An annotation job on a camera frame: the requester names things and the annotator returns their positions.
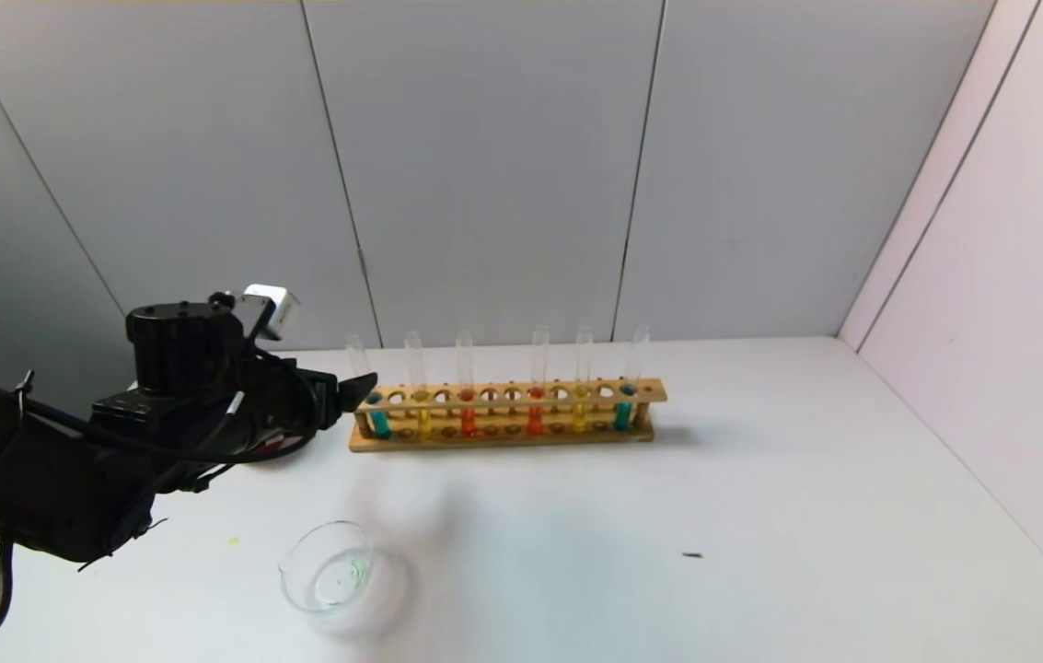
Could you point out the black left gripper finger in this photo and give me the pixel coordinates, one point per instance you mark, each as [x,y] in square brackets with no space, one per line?
[353,391]

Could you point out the wooden test tube rack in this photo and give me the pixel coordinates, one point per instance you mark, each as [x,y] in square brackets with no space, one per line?
[501,407]

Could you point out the blue pigment glass test tube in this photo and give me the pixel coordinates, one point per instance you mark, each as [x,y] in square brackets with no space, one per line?
[622,416]
[381,425]

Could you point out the clear glass beaker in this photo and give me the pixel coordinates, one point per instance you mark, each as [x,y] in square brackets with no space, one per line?
[300,571]

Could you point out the orange pigment glass test tube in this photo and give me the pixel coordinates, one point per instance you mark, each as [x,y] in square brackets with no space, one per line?
[536,422]
[469,424]

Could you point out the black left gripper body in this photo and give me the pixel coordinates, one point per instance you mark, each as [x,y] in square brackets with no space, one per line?
[326,400]

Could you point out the yellow pigment glass test tube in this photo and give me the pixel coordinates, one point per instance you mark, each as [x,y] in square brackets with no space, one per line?
[579,420]
[424,424]

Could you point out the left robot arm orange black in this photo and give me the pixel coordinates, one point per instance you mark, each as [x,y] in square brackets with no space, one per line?
[24,479]

